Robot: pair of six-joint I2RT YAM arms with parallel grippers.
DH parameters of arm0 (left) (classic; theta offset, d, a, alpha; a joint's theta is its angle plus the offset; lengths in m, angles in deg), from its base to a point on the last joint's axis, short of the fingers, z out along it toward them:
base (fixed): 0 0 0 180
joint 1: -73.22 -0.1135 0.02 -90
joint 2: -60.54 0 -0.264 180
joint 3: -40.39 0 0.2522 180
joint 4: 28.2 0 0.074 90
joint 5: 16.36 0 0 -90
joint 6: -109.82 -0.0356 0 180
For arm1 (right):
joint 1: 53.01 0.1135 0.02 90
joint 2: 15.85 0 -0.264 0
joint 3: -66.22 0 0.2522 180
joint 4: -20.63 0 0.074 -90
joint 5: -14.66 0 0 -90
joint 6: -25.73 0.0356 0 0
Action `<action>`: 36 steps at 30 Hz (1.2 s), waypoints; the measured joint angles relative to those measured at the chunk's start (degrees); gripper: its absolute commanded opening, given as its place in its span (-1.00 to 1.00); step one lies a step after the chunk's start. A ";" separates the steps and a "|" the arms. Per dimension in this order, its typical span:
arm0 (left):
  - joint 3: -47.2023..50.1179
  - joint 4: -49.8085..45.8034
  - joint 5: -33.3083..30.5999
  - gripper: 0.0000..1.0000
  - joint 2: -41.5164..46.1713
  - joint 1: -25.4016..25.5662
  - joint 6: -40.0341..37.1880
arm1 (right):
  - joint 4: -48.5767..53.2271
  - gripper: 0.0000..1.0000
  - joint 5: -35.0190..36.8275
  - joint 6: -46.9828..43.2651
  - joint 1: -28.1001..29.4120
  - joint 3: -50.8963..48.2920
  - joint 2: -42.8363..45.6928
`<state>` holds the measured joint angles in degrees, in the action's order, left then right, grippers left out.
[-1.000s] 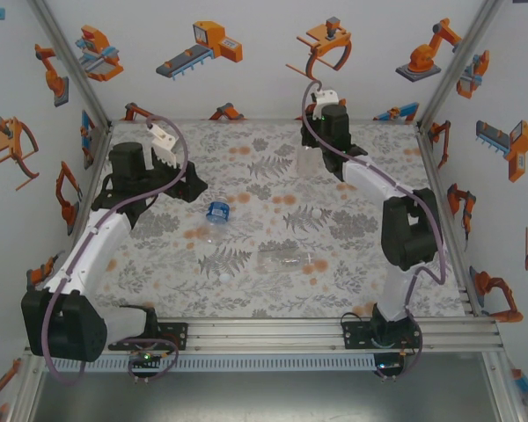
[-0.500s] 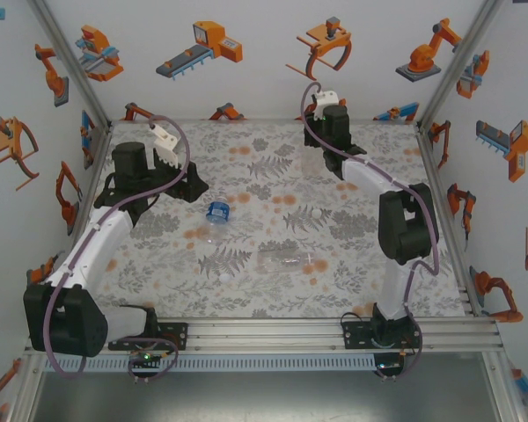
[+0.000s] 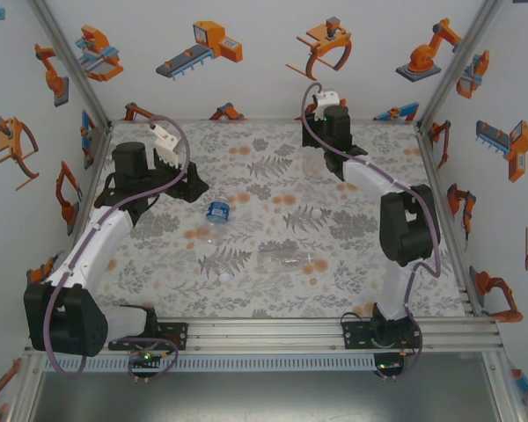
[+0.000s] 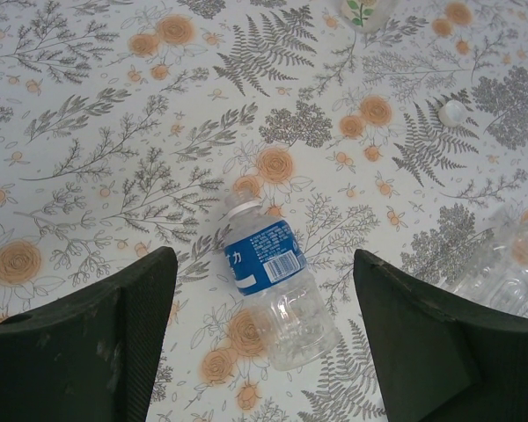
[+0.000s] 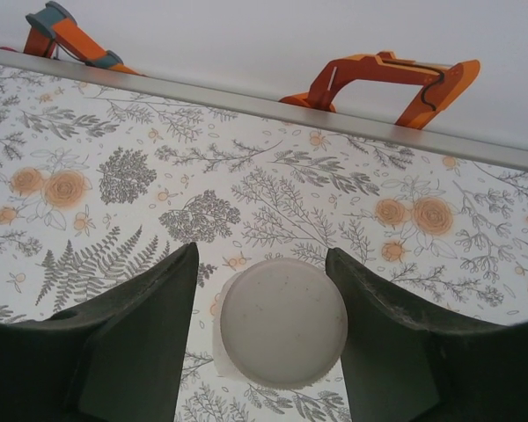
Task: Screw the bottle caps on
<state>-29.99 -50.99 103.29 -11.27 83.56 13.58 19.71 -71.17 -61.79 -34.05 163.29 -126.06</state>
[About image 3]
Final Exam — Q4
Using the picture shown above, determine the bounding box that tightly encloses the blue label plastic bottle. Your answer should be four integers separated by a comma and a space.
196, 200, 233, 248

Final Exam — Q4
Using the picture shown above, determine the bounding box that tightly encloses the clear unlabelled plastic bottle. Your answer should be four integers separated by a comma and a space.
255, 250, 318, 276

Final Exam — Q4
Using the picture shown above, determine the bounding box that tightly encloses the floral printed table mat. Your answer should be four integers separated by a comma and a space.
72, 121, 467, 318

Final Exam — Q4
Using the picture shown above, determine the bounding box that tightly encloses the grey metal panel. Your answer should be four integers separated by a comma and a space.
26, 371, 498, 422

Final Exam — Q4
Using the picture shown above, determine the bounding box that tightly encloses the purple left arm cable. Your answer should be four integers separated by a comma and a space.
43, 114, 193, 384

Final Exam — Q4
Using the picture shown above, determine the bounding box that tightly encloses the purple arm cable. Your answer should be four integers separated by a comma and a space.
43, 114, 193, 384
301, 82, 444, 382

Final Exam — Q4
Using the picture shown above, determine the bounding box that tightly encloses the aluminium side rail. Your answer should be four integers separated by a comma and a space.
415, 122, 483, 317
63, 121, 115, 320

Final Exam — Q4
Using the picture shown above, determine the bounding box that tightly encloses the aluminium corner post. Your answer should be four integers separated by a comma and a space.
415, 0, 507, 133
28, 0, 114, 128

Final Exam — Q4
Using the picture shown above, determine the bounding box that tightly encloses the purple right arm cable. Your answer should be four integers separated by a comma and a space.
301, 82, 444, 382

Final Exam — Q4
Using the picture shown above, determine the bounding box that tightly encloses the aluminium rail bed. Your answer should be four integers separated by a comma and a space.
24, 318, 505, 355

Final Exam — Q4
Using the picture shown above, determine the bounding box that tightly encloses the slotted grey cable duct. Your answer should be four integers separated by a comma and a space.
41, 354, 376, 373

